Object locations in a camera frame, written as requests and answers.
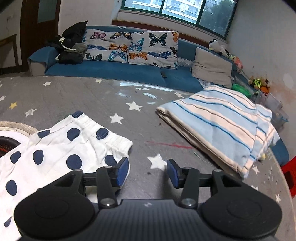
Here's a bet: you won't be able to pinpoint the round induction cooktop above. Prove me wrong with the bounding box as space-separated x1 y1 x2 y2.
0 121 38 157

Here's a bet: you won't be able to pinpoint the white navy polka dot garment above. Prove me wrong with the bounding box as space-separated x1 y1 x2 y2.
1 111 133 240

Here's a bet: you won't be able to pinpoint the left butterfly print cushion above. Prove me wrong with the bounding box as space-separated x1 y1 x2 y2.
82 28 139 64

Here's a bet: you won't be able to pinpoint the dark wooden side table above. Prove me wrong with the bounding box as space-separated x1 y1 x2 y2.
1 34 20 73

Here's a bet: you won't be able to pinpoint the blue striped folded blanket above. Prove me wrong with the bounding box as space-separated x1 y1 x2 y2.
156 85 280 178

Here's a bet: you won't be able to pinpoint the butterfly print cushion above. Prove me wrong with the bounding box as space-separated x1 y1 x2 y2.
82 28 139 64
127 31 179 70

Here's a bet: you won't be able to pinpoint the dark wooden door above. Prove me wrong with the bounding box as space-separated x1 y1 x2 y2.
20 0 61 71

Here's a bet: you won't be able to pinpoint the black remote control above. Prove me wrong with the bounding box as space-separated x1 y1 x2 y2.
161 71 167 79

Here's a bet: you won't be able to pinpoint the right butterfly print cushion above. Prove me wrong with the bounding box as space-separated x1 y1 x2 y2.
127 31 179 70

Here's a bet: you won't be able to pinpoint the green bowl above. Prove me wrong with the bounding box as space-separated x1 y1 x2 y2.
231 84 251 98

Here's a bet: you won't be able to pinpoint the black white plush toy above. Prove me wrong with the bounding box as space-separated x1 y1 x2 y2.
209 39 229 57

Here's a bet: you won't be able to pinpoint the pink plush toy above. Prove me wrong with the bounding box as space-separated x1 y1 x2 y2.
230 55 243 72

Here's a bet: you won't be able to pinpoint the brown plush toys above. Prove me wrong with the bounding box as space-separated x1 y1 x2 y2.
248 76 271 95

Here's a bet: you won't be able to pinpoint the window with green frame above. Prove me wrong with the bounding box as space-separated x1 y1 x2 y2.
121 0 238 39

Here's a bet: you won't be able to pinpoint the grey plain cushion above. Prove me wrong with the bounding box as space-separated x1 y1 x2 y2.
192 48 232 88

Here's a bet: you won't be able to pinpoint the clear plastic storage box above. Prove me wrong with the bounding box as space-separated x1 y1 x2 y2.
255 91 289 132

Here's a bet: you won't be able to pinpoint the red plastic stool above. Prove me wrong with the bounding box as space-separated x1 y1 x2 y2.
281 157 296 198

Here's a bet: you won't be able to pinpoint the black clothes pile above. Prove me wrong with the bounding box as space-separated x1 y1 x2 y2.
49 21 88 65

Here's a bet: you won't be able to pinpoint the blue sofa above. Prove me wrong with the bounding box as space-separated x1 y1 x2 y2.
28 25 290 166

